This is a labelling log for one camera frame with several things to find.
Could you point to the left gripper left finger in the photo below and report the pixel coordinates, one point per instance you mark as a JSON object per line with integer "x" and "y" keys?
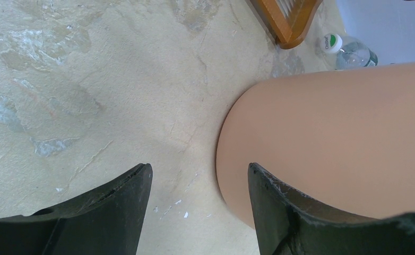
{"x": 105, "y": 220}

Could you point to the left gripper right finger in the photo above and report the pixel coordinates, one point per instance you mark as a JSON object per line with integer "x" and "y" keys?
{"x": 288, "y": 221}

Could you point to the orange plastic bin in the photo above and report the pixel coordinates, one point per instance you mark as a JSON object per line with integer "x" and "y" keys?
{"x": 345, "y": 138}

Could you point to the dark green label clear bottle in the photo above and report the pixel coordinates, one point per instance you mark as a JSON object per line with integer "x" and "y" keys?
{"x": 342, "y": 52}

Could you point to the wooden three-tier shelf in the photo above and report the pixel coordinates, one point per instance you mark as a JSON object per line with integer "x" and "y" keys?
{"x": 287, "y": 21}

